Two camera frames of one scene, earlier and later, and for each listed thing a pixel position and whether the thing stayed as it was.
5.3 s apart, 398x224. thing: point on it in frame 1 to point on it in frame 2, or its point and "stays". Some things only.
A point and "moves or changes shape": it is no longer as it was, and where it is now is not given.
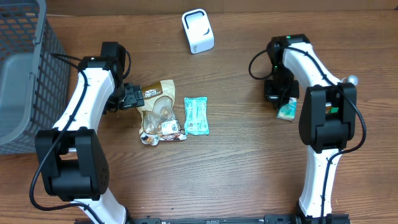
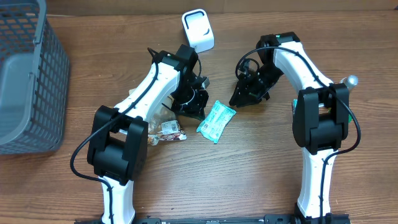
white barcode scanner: [198, 30] stays
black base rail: [268, 219] stays
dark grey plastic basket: [35, 91] stays
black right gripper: [271, 95] to [249, 92]
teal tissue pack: [288, 110] moves or changes shape
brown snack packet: [158, 119] stays
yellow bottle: [328, 109] moves or changes shape
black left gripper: [135, 98] to [197, 110]
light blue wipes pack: [196, 121] moves or changes shape
